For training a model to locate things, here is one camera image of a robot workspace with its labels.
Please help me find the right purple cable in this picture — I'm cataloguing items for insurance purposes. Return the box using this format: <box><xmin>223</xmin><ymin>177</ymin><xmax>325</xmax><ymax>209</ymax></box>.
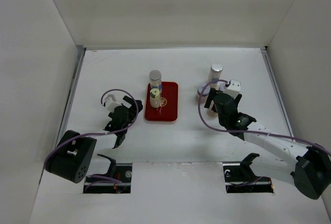
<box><xmin>198</xmin><ymin>79</ymin><xmax>331</xmax><ymax>186</ymax></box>

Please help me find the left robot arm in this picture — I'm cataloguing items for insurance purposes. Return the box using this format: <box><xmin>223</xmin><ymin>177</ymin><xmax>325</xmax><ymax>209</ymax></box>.
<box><xmin>44</xmin><ymin>94</ymin><xmax>143</xmax><ymax>184</ymax></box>

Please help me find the yellow cap spice bottle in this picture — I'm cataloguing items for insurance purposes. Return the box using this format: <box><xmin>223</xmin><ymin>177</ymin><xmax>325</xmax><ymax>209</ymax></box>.
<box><xmin>149</xmin><ymin>88</ymin><xmax>162</xmax><ymax>109</ymax></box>

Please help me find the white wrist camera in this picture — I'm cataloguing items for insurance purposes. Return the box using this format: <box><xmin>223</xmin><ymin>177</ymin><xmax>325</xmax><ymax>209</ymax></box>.
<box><xmin>103</xmin><ymin>94</ymin><xmax>121</xmax><ymax>112</ymax></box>
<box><xmin>223</xmin><ymin>80</ymin><xmax>241</xmax><ymax>99</ymax></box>

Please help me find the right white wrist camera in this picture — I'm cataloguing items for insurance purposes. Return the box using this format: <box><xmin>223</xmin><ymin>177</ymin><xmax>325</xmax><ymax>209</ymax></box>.
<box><xmin>223</xmin><ymin>80</ymin><xmax>241</xmax><ymax>99</ymax></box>

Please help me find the short jar red label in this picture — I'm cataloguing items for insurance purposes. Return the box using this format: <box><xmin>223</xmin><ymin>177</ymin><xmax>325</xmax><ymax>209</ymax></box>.
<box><xmin>196</xmin><ymin>83</ymin><xmax>210</xmax><ymax>103</ymax></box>

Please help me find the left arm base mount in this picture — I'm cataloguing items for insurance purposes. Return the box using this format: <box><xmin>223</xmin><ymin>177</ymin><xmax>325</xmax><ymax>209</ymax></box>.
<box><xmin>83</xmin><ymin>154</ymin><xmax>133</xmax><ymax>194</ymax></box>

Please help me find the tall bottle silver cap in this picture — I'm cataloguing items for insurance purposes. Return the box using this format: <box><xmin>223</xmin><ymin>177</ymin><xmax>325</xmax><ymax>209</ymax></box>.
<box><xmin>207</xmin><ymin>63</ymin><xmax>223</xmax><ymax>88</ymax></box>

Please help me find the tall bottle grey cap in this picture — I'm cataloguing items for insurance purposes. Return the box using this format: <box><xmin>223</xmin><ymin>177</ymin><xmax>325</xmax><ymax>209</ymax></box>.
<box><xmin>149</xmin><ymin>70</ymin><xmax>162</xmax><ymax>93</ymax></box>

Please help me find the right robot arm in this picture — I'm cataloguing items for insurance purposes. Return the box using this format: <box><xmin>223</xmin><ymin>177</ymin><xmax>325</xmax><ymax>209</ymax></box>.
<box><xmin>204</xmin><ymin>88</ymin><xmax>330</xmax><ymax>200</ymax></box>

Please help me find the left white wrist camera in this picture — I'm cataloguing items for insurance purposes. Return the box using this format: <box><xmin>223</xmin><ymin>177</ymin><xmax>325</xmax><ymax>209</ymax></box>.
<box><xmin>103</xmin><ymin>94</ymin><xmax>121</xmax><ymax>112</ymax></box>

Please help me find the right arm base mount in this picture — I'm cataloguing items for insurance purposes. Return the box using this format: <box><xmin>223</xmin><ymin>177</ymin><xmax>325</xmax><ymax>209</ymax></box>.
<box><xmin>222</xmin><ymin>153</ymin><xmax>274</xmax><ymax>193</ymax></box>

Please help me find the red lacquer tray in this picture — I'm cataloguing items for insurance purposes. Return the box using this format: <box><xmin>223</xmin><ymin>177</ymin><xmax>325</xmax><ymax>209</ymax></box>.
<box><xmin>144</xmin><ymin>82</ymin><xmax>178</xmax><ymax>122</ymax></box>

